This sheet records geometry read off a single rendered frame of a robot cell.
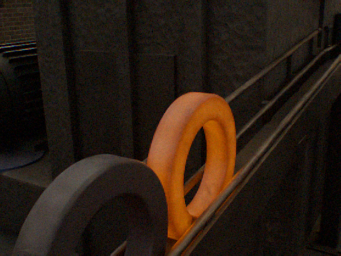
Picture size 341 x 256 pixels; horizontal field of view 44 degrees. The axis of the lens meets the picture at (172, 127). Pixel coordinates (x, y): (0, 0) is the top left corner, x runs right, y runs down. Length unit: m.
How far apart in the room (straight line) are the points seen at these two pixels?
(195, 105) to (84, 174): 0.18
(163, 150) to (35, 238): 0.17
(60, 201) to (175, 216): 0.17
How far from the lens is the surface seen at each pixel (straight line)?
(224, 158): 0.57
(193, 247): 0.47
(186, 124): 0.45
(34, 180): 1.58
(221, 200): 0.53
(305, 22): 1.19
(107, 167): 0.35
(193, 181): 0.59
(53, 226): 0.32
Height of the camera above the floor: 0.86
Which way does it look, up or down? 17 degrees down
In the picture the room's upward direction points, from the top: 1 degrees counter-clockwise
